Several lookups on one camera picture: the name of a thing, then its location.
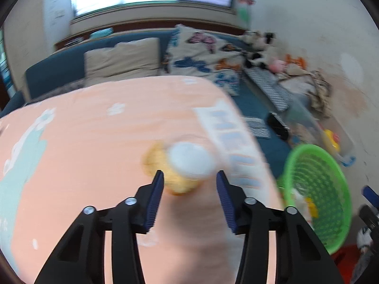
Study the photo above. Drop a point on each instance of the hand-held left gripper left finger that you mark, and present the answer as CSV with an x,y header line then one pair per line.
x,y
155,201

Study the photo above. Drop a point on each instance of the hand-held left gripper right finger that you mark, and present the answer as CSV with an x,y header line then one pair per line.
x,y
225,201

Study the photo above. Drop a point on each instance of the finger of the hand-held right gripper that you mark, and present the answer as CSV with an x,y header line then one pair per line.
x,y
368,214
370,192

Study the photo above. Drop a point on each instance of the yellow cup white lid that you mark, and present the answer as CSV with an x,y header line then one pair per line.
x,y
180,161

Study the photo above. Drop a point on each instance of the green plastic basket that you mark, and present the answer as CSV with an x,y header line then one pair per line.
x,y
308,148

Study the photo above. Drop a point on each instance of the person's right hand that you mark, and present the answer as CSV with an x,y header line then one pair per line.
x,y
364,238

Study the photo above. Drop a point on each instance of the red plastic object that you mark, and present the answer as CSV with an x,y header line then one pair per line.
x,y
346,254

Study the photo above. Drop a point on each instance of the yellow ruffled scrap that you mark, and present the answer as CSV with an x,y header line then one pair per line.
x,y
311,207

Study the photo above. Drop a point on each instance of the yellow plastic toy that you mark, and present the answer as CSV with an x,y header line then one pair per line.
x,y
331,139

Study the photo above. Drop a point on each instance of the white crumpled paper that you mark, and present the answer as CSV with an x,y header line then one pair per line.
x,y
299,199

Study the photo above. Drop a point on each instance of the grey patterned cloth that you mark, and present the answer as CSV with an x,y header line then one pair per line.
x,y
257,127

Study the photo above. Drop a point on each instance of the pink printed blanket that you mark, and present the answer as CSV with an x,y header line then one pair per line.
x,y
88,142

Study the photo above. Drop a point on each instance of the clear storage box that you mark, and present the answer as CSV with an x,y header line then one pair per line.
x,y
302,115

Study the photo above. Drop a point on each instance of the beige cloth pile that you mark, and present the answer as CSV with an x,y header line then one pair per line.
x,y
316,94

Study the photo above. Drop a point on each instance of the beige pillow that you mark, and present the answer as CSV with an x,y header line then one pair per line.
x,y
112,65
139,46

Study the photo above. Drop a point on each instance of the pink plush toy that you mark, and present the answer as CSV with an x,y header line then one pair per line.
x,y
277,65

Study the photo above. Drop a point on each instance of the orange white plush toy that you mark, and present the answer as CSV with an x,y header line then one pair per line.
x,y
294,60

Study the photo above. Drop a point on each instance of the butterfly print pillow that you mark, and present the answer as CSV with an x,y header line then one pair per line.
x,y
195,50

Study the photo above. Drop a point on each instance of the small black white plush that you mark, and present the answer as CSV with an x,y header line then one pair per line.
x,y
248,37

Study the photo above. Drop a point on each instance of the black white cow plush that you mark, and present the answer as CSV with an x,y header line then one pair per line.
x,y
263,40

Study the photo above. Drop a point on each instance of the blue sofa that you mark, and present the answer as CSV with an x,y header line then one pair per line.
x,y
59,62

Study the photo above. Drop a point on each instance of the wooden ledge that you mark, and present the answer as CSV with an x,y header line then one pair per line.
x,y
142,25

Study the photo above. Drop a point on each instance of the teal cloth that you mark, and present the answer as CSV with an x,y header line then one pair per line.
x,y
102,32

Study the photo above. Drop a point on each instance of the stack of books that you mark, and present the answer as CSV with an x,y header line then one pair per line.
x,y
74,41

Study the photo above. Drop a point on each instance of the colourful pinwheel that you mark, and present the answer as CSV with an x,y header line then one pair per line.
x,y
244,0

